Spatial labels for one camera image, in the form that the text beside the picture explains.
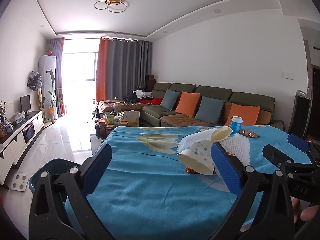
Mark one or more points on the clear plastic bag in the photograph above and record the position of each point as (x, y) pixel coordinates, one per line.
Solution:
(18, 117)

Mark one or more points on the patterned paper cup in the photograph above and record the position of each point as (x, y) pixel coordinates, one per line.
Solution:
(197, 155)

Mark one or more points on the tall leafy potted plant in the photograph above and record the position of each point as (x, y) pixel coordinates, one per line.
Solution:
(52, 110)

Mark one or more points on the white standing air conditioner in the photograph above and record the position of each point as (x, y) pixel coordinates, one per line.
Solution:
(47, 65)

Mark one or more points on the white wall switch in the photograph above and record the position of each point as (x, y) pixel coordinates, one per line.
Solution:
(288, 75)

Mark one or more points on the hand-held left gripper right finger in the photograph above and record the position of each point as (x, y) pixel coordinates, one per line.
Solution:
(225, 170)

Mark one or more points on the blue-grey cushion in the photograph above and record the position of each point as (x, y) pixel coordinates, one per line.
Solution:
(170, 100)
(209, 110)

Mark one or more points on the black monitor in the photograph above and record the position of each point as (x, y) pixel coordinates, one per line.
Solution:
(25, 103)

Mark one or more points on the dark wooden speaker box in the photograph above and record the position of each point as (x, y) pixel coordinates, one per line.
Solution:
(150, 82)

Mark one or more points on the green brown sofa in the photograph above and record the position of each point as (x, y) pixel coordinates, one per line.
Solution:
(215, 91)

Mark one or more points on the group of jars and snacks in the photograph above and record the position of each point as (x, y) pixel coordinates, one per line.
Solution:
(112, 120)

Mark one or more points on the framed picture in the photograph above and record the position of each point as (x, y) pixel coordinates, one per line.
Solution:
(3, 130)

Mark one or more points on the teal plastic bin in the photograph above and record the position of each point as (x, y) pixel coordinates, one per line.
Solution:
(57, 165)

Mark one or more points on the window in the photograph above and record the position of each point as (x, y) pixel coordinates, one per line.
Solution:
(80, 66)

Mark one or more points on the blue floral blanket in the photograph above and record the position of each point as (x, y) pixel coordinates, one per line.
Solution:
(150, 180)

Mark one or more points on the blue white porcelain vase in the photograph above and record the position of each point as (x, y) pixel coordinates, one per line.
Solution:
(9, 127)

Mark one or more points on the cream paper cup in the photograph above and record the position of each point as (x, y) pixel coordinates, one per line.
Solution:
(221, 133)

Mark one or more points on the brown wooden door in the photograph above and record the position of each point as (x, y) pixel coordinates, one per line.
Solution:
(315, 100)

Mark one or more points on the orange and grey curtain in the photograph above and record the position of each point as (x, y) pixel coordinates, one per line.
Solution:
(120, 67)

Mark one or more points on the blue cup with white lid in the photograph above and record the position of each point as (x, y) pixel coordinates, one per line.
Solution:
(236, 126)

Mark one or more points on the white tv cabinet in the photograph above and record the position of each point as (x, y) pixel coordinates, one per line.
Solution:
(17, 140)

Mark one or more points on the covered standing fan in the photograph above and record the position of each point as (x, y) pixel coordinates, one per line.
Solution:
(34, 81)

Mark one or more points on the white foam fruit net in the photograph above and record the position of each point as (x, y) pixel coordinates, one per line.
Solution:
(240, 147)
(197, 137)

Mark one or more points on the person's right hand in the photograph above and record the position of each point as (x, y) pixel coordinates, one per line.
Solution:
(311, 213)

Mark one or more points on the purple grey curtain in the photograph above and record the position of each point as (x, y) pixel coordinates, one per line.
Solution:
(59, 62)

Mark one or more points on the gold snack wrapper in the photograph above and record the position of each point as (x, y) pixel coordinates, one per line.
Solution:
(250, 133)
(190, 170)

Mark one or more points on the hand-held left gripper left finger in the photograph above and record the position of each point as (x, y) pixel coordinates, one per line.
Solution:
(98, 170)

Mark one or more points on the black tower appliance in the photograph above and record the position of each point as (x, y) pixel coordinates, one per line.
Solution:
(298, 115)

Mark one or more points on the white bathroom scale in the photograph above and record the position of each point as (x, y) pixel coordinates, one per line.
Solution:
(22, 182)

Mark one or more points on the round ceiling speaker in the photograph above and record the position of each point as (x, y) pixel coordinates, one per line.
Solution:
(217, 11)

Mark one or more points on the small potted plant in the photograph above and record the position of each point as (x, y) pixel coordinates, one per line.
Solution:
(50, 52)

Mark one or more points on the vase with flowers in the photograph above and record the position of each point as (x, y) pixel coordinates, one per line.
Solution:
(2, 112)

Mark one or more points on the orange cushion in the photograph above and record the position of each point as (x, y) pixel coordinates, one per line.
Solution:
(187, 103)
(246, 113)

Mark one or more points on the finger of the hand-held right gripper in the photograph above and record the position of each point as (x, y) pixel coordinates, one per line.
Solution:
(275, 155)
(298, 142)

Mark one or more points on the pile of clothes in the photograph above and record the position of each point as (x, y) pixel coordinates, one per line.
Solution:
(140, 97)

